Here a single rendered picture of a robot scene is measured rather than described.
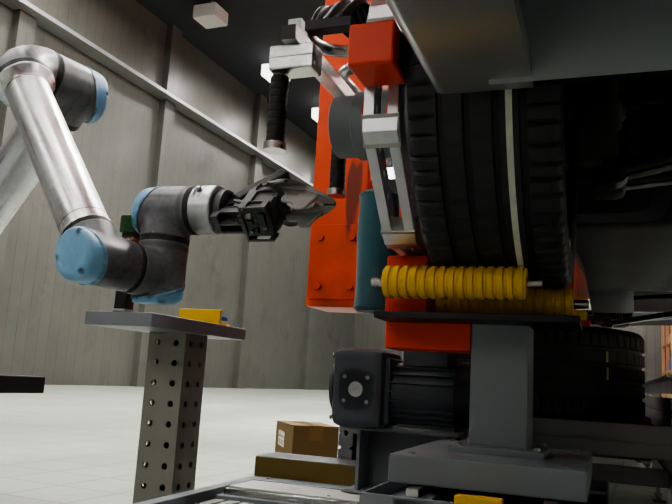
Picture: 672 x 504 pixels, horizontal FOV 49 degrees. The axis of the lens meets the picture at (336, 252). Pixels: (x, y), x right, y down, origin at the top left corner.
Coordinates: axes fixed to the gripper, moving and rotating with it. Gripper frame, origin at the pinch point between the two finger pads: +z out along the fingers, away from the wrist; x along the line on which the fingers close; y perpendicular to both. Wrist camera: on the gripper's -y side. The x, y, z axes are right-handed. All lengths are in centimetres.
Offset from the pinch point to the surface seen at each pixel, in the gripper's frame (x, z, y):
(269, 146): 6.2, -13.6, -9.7
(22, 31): -154, -713, -718
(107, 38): -230, -720, -898
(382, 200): -2.1, 8.3, -3.4
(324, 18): 24.0, -3.4, -24.4
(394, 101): 14.4, 12.3, -7.1
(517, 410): -35.2, 30.6, 12.2
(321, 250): -44, -27, -47
